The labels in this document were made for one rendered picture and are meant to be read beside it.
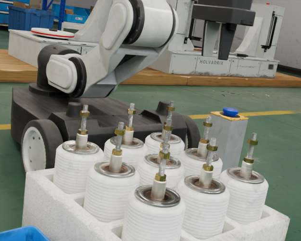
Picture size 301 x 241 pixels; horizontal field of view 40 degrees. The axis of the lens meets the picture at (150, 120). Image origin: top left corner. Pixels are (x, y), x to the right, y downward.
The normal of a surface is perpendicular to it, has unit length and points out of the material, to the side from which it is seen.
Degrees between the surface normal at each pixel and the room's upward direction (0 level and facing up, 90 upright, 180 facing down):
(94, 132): 46
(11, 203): 0
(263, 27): 90
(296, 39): 90
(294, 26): 90
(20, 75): 90
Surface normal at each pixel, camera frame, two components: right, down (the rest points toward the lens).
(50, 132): 0.42, -0.68
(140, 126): 0.54, -0.46
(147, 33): 0.49, 0.66
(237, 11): -0.11, 0.22
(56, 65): -0.77, 0.04
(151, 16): 0.63, 0.05
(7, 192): 0.15, -0.96
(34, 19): 0.66, 0.32
